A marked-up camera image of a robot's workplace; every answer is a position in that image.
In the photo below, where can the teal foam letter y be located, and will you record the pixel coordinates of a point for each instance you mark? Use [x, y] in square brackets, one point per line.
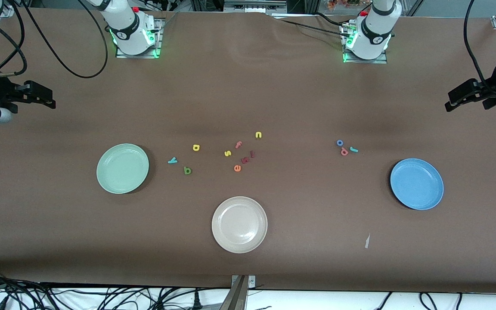
[172, 160]

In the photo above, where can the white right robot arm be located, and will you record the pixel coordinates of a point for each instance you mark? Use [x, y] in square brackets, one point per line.
[127, 26]

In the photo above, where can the blue plate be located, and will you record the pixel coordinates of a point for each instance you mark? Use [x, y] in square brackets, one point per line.
[416, 184]

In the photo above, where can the light green plate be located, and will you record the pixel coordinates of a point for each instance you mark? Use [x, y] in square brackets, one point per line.
[122, 168]

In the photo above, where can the orange flowers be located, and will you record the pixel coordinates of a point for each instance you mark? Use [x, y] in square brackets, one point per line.
[342, 3]

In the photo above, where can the white paper scrap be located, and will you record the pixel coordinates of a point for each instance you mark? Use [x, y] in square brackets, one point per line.
[367, 241]

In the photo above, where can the orange foam letter e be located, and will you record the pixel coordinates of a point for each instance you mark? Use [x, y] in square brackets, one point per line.
[237, 168]

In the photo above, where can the grey equipment box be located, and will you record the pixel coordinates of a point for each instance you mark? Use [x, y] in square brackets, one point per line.
[254, 6]

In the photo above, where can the beige plate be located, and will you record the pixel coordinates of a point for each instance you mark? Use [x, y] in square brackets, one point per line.
[239, 224]

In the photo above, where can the black power plug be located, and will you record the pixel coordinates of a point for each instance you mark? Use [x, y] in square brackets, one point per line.
[196, 303]

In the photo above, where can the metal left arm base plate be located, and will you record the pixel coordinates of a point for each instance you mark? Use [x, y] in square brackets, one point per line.
[362, 61]

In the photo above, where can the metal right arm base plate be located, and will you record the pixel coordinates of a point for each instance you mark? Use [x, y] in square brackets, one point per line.
[158, 38]

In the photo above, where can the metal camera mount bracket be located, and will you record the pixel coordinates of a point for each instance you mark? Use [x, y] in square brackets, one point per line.
[237, 297]

